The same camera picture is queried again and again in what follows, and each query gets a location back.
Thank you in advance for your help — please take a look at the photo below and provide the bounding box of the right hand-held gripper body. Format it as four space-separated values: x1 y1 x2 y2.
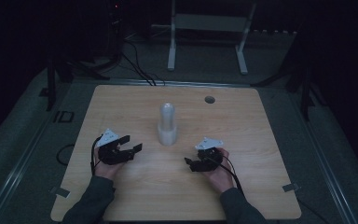
192 136 225 173

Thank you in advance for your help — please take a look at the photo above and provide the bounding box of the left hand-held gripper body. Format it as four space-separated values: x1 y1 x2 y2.
95 128 135 166

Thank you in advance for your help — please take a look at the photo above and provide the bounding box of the stack of clear plastic cups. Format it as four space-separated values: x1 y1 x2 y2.
157 103 178 147

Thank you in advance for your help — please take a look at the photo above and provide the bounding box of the person's left hand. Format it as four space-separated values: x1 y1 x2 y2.
93 147 128 182

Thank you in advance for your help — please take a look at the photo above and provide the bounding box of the person's right hand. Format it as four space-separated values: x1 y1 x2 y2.
202 147 236 194

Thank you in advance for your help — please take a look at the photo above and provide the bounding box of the black tripod stand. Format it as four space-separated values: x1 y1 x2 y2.
251 55 328 122
44 55 110 112

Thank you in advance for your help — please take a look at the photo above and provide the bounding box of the white metal stand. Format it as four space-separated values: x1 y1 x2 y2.
167 0 258 76

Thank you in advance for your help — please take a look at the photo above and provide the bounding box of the dark equipment tower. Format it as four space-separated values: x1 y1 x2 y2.
103 0 126 63

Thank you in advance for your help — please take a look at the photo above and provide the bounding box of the white power strip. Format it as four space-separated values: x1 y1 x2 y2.
253 29 298 35

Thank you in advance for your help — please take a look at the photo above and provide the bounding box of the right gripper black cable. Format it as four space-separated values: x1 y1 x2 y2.
210 153 247 198

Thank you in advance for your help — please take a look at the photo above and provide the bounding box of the black looped floor cable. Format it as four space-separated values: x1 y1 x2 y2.
55 143 76 167

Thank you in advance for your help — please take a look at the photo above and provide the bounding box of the metal floor rail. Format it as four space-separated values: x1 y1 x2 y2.
71 77 254 89
292 92 358 224
0 118 54 224

